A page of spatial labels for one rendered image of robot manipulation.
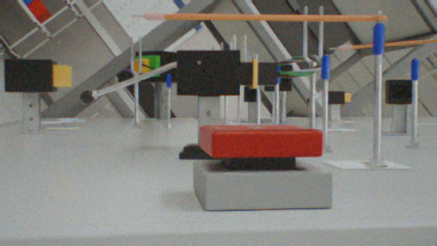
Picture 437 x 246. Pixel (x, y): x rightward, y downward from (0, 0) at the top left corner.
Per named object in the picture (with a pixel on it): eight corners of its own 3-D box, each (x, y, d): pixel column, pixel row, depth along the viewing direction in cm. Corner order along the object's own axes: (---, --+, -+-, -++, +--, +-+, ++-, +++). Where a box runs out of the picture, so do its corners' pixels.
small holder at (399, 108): (410, 131, 81) (411, 80, 80) (421, 136, 72) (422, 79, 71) (376, 131, 82) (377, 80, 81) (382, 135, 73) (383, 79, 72)
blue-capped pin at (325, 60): (314, 151, 51) (316, 55, 51) (331, 151, 51) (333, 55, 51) (317, 152, 50) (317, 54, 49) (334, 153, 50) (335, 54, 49)
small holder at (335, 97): (303, 120, 124) (303, 90, 124) (339, 120, 126) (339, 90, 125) (309, 120, 120) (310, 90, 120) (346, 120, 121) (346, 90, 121)
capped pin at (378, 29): (360, 166, 40) (363, 11, 39) (378, 165, 41) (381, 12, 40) (374, 168, 39) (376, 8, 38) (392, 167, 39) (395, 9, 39)
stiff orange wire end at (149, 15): (131, 21, 38) (131, 13, 38) (382, 24, 40) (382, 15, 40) (131, 19, 37) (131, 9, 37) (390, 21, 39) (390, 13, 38)
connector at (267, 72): (224, 84, 53) (224, 63, 53) (276, 85, 53) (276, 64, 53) (225, 84, 50) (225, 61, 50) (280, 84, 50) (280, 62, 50)
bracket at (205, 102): (198, 148, 55) (198, 96, 54) (223, 148, 55) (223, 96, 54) (194, 152, 50) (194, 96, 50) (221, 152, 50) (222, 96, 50)
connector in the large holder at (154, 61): (160, 76, 115) (160, 55, 115) (152, 76, 113) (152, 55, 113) (136, 77, 118) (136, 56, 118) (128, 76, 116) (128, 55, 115)
